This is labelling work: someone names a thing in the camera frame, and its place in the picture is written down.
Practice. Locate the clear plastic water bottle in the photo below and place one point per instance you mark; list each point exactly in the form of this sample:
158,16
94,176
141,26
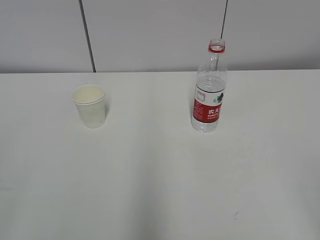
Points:
211,81

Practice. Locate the white paper cup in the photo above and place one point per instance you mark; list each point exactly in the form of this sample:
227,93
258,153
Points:
90,103

